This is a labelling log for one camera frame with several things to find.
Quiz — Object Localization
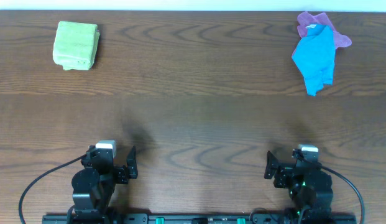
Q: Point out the blue microfiber cloth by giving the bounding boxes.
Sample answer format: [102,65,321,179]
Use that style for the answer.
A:
[292,24,336,96]

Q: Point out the left black cable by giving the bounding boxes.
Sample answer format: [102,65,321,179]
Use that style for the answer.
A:
[18,154,88,224]

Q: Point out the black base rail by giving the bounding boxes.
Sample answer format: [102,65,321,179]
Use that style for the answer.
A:
[42,212,357,224]

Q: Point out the folded green cloth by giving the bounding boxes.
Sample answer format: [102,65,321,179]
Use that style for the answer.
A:
[53,21,100,70]

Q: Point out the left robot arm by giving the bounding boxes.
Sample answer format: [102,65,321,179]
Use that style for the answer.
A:
[66,146,138,223]

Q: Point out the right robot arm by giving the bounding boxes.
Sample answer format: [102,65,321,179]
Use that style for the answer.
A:
[264,144,333,223]

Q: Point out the purple crumpled cloth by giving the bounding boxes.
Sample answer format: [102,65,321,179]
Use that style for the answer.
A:
[297,11,352,49]

